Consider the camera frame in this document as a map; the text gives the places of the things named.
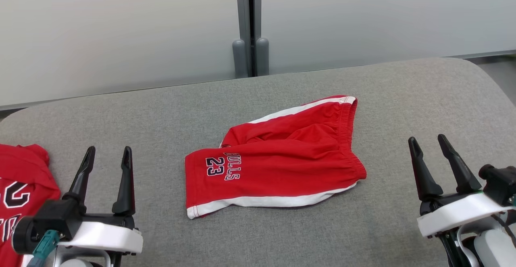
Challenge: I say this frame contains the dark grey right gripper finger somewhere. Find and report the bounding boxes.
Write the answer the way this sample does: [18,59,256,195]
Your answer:
[438,134,483,195]
[408,137,444,202]

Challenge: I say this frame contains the grey rounded post cap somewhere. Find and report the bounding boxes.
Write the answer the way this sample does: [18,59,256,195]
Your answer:
[256,38,270,76]
[232,39,247,79]

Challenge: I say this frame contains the teal left camera cable plug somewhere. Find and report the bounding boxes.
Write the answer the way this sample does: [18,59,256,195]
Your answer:
[31,230,60,265]

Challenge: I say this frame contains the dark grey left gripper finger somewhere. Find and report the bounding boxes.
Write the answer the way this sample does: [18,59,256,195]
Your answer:
[62,146,96,205]
[112,146,136,216]

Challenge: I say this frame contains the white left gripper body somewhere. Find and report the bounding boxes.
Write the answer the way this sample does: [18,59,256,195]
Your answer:
[56,213,144,255]

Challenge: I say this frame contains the grey partition post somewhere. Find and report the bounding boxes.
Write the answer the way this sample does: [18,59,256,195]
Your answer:
[235,0,262,77]

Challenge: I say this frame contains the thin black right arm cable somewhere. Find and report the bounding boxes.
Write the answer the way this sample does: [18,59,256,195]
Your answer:
[490,214,516,248]

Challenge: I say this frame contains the red and white jersey shirt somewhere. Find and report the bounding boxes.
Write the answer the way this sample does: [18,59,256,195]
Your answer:
[0,144,62,267]

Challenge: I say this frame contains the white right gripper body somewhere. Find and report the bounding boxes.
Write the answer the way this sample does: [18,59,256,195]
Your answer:
[417,192,513,239]

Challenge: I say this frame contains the red Bulls 23 shorts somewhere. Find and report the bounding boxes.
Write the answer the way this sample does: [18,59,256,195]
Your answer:
[185,95,367,220]

